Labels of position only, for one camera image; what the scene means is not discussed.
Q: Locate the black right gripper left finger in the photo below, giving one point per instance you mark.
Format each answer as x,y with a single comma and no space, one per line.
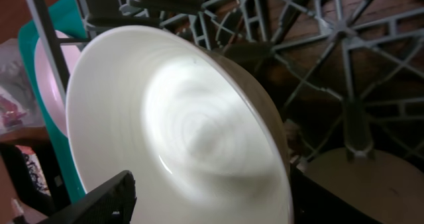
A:
111,202

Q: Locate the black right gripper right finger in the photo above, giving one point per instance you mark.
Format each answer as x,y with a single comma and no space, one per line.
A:
313,204

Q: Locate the white small cup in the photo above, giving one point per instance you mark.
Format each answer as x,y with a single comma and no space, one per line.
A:
386,188

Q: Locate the cream bowl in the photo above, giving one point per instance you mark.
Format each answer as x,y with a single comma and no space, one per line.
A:
202,138

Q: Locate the red snack wrapper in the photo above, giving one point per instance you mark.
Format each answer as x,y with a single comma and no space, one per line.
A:
11,115

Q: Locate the black tray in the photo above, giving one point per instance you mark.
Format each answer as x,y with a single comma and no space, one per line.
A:
20,177

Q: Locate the clear plastic bin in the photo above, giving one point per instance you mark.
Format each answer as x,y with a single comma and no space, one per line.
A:
15,86

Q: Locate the pink plate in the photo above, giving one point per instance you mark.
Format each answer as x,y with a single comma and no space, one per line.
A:
47,85

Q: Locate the grey dish rack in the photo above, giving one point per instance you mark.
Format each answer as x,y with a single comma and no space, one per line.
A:
342,71

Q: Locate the teal plastic tray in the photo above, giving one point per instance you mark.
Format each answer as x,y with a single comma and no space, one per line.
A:
63,151

